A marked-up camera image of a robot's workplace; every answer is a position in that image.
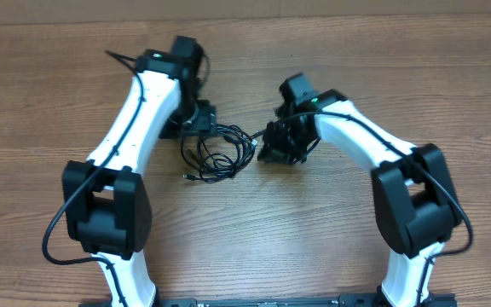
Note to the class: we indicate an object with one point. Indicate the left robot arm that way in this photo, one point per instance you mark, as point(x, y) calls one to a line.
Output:
point(106, 206)

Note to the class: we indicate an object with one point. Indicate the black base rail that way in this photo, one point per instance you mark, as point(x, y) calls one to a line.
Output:
point(271, 302)

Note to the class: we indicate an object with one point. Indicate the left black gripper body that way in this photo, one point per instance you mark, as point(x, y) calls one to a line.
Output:
point(192, 118)

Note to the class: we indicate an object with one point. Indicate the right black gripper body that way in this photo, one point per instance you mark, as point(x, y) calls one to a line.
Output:
point(277, 143)

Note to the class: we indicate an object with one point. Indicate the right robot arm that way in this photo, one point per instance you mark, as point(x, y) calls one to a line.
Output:
point(415, 203)

